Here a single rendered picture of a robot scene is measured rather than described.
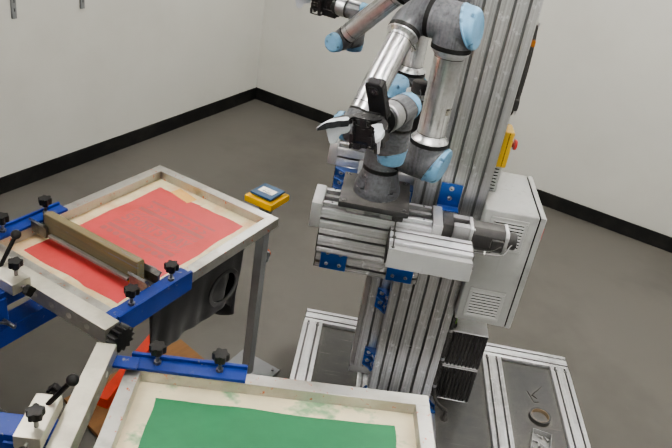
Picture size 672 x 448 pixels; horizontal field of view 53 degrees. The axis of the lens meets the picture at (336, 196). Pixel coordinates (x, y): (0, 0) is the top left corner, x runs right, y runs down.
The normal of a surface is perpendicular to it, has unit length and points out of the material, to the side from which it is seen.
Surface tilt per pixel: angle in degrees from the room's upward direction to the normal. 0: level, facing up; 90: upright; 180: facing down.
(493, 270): 90
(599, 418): 0
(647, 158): 90
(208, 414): 0
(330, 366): 0
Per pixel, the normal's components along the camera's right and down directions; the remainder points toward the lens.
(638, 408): 0.14, -0.87
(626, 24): -0.50, 0.34
